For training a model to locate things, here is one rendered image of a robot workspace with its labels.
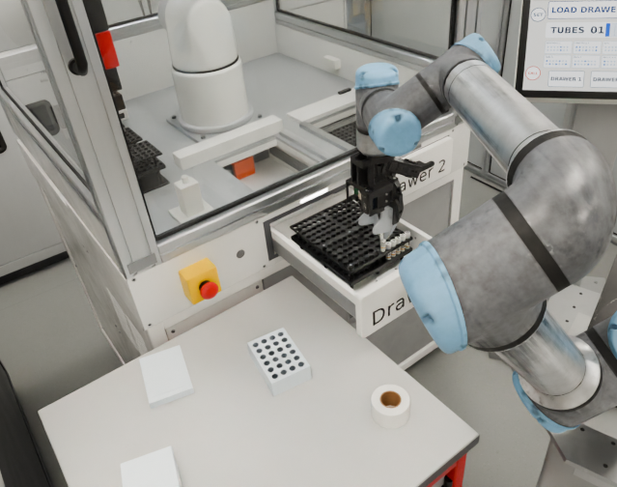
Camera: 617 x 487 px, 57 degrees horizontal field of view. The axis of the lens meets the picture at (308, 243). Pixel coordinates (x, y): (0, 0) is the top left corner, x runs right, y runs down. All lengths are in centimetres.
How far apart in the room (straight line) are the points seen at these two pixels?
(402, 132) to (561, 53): 100
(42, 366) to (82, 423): 133
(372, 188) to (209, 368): 50
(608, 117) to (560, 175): 137
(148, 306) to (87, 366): 122
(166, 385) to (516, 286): 79
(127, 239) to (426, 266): 70
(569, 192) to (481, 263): 10
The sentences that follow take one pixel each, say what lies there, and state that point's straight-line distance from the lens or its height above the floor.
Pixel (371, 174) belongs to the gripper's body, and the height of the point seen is 111.
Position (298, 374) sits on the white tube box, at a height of 79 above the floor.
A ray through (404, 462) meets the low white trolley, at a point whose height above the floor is 76.
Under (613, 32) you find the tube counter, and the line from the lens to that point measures 188.
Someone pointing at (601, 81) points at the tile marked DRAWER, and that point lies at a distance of 183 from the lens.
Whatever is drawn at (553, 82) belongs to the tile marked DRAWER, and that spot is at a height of 100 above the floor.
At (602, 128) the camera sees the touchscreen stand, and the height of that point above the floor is 82.
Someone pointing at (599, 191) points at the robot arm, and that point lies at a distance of 60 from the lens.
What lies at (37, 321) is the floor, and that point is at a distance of 275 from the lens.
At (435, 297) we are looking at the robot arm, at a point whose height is 126.
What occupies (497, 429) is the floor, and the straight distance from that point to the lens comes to 205.
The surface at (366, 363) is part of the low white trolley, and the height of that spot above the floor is 76.
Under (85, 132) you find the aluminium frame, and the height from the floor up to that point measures 126.
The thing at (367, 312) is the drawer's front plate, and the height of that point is 88.
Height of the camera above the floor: 165
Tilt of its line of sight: 37 degrees down
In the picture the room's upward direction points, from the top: 6 degrees counter-clockwise
